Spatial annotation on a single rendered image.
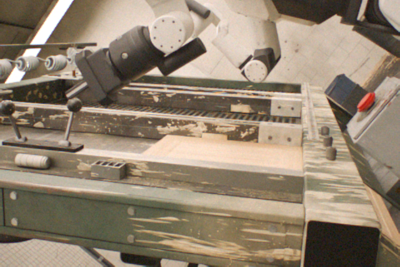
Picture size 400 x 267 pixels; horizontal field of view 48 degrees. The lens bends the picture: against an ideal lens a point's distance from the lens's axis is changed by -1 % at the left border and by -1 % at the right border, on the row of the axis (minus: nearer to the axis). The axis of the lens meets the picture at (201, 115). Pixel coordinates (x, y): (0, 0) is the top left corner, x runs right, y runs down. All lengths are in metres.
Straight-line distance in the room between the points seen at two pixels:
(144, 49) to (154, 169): 0.32
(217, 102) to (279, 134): 0.66
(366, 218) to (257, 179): 0.30
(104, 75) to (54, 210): 0.27
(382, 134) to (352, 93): 4.89
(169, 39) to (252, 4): 0.37
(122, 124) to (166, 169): 0.44
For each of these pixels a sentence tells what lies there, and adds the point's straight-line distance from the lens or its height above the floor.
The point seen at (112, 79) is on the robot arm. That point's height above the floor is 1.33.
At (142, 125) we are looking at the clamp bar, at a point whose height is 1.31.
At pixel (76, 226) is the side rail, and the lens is 0.87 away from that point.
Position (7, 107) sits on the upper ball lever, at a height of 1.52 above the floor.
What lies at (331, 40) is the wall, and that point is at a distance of 6.64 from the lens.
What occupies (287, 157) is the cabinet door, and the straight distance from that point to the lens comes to 1.22.
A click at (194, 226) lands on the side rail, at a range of 0.79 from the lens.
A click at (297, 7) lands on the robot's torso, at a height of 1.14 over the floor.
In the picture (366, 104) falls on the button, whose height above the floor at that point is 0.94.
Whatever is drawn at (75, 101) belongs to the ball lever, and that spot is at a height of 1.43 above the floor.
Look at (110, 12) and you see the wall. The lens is 7.04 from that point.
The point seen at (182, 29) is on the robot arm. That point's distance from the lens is 0.81.
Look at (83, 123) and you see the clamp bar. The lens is 1.50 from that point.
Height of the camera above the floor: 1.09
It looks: 4 degrees up
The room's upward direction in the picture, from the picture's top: 52 degrees counter-clockwise
